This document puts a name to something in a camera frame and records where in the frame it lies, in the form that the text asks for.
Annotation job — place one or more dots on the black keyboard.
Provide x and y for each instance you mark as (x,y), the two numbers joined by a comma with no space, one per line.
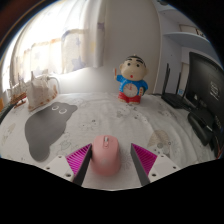
(5,114)

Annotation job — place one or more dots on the white wall shelf unit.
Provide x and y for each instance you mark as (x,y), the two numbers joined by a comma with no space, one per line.
(186,38)

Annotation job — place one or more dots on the black router with antennas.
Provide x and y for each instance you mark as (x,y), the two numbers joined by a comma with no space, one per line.
(173,98)

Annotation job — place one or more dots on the black box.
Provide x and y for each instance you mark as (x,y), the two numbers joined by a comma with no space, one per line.
(199,128)

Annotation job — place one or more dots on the grey bear-shaped mouse pad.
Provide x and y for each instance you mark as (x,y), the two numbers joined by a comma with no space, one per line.
(46,130)

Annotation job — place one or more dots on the white cartoon-print tablecloth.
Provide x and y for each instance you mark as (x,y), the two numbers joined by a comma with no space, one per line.
(110,116)

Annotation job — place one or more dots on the pink computer mouse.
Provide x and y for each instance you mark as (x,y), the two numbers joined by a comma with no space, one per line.
(106,156)

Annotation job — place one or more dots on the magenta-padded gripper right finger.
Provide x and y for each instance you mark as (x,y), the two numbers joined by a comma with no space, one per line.
(145,159)

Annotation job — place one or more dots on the black computer monitor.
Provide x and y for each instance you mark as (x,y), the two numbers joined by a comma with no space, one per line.
(206,83)

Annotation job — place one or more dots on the cartoon boy figurine clock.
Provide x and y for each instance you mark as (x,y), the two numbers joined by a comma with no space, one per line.
(132,80)

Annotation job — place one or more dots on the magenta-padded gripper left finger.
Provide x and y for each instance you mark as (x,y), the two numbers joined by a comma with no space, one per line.
(77,159)

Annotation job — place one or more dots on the white star-print curtain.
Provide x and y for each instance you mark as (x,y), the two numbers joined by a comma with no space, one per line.
(66,36)

